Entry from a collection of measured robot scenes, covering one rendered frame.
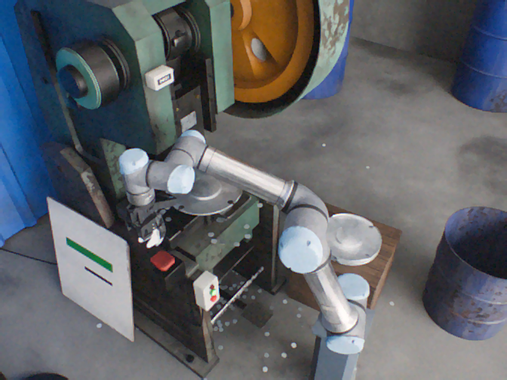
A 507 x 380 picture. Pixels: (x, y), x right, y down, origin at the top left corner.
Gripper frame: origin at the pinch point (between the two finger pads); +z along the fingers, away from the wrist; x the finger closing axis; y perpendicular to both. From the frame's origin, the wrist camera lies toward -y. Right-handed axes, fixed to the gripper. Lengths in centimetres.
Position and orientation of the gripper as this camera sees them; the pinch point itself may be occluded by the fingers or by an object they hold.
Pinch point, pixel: (157, 240)
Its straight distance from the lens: 146.5
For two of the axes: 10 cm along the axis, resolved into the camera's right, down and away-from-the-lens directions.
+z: 0.1, 7.4, 6.7
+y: -6.0, 5.4, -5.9
